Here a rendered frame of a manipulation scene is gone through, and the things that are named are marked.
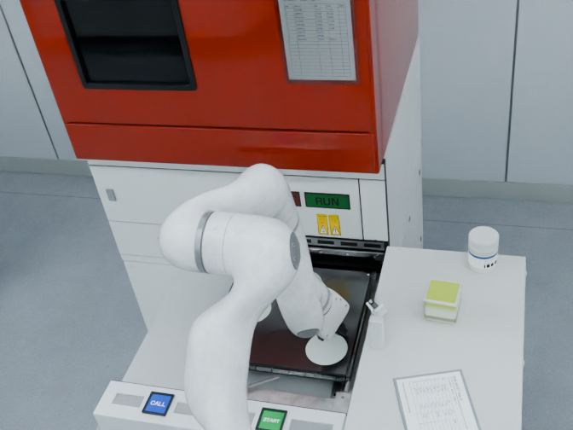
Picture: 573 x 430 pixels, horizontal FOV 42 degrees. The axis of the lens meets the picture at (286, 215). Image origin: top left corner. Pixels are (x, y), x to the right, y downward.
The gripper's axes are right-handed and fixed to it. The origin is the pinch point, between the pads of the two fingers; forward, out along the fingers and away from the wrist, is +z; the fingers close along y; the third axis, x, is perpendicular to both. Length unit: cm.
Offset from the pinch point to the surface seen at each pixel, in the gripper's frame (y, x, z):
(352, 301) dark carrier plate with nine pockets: 8.7, 4.4, 6.9
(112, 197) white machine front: -1, 73, -16
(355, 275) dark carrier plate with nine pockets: 16.1, 9.6, 10.3
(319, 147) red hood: 30.9, 15.3, -26.5
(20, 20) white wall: 63, 253, 29
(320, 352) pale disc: -7.5, 0.4, -0.6
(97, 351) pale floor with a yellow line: -44, 134, 81
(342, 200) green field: 27.8, 14.7, -6.8
